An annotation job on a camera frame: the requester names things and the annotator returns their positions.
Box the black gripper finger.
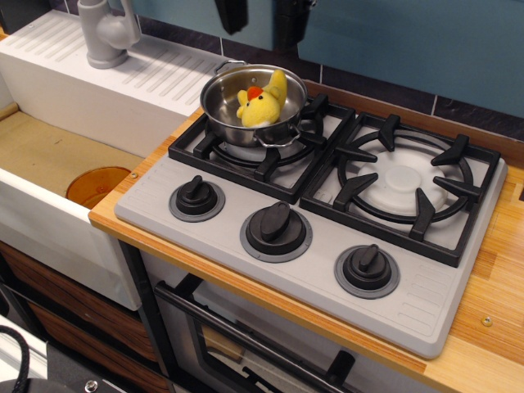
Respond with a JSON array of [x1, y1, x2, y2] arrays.
[[215, 0, 248, 34], [273, 0, 318, 51]]

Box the yellow stuffed duck toy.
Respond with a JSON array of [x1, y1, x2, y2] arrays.
[[237, 70, 287, 128]]

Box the stainless steel pot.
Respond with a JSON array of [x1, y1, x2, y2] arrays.
[[201, 61, 307, 148]]

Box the grey toy faucet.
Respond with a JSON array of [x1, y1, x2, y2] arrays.
[[77, 0, 141, 70]]

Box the black left burner grate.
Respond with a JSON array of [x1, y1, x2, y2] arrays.
[[168, 93, 355, 204]]

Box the black burner grate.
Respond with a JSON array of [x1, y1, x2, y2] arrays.
[[300, 113, 507, 268], [168, 93, 355, 204]]

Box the white right burner cap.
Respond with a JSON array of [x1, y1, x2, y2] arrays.
[[358, 148, 448, 216]]

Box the black left stove knob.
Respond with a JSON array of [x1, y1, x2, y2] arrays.
[[169, 175, 226, 223]]

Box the black stove knob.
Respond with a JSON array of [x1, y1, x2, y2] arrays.
[[240, 201, 313, 264], [169, 175, 226, 223], [334, 244, 400, 300]]

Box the white toy sink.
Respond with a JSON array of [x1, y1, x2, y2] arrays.
[[1, 11, 222, 310]]

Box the grey toy stove top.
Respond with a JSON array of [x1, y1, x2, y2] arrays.
[[115, 95, 508, 358]]

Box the black middle stove knob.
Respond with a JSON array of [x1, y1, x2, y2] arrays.
[[240, 201, 313, 264]]

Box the black right burner grate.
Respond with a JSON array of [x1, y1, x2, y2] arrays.
[[300, 113, 507, 268]]

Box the orange plastic drain disc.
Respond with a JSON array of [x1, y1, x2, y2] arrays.
[[65, 166, 130, 209]]

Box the black right stove knob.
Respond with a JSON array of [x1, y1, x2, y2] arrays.
[[334, 244, 400, 300]]

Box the toy oven door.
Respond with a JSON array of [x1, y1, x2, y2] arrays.
[[154, 274, 431, 392]]

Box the wooden drawer cabinet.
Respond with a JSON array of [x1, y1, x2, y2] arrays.
[[1, 243, 173, 392]]

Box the black oven door handle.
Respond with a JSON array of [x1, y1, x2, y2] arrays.
[[154, 274, 355, 392]]

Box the black braided cable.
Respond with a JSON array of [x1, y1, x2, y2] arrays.
[[0, 325, 32, 388]]

